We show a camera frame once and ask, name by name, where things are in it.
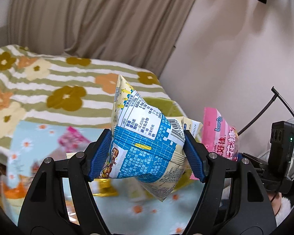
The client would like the pink Lonely God bag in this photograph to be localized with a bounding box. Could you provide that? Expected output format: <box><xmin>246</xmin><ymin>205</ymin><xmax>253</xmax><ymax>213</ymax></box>
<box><xmin>189</xmin><ymin>107</ymin><xmax>240</xmax><ymax>181</ymax></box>

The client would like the blue yellow snack bag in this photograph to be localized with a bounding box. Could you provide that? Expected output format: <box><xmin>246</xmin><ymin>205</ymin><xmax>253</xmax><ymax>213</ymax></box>
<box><xmin>99</xmin><ymin>75</ymin><xmax>187</xmax><ymax>201</ymax></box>

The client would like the person's right hand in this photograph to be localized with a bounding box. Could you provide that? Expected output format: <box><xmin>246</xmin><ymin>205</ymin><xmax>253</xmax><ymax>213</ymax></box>
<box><xmin>268</xmin><ymin>193</ymin><xmax>292</xmax><ymax>226</ymax></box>

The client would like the gold foil snack bag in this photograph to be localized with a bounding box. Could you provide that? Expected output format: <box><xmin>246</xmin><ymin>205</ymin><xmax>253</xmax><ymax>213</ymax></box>
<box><xmin>90</xmin><ymin>179</ymin><xmax>119</xmax><ymax>197</ymax></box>

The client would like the pink strawberry snack bag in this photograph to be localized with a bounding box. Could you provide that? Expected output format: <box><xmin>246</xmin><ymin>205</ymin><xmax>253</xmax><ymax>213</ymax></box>
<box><xmin>58</xmin><ymin>126</ymin><xmax>91</xmax><ymax>153</ymax></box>

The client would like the green cardboard box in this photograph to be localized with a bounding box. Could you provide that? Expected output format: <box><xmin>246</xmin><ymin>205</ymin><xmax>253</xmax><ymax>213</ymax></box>
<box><xmin>144</xmin><ymin>97</ymin><xmax>203</xmax><ymax>193</ymax></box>

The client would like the floral striped quilt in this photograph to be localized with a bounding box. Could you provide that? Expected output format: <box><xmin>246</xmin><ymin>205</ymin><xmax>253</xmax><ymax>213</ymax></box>
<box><xmin>0</xmin><ymin>45</ymin><xmax>168</xmax><ymax>164</ymax></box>

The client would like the beige curtain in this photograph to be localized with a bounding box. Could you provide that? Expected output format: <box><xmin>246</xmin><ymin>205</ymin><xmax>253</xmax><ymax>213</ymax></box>
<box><xmin>8</xmin><ymin>0</ymin><xmax>195</xmax><ymax>75</ymax></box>

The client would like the black cable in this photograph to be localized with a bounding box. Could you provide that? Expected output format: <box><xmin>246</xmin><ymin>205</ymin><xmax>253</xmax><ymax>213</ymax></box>
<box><xmin>237</xmin><ymin>85</ymin><xmax>294</xmax><ymax>135</ymax></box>

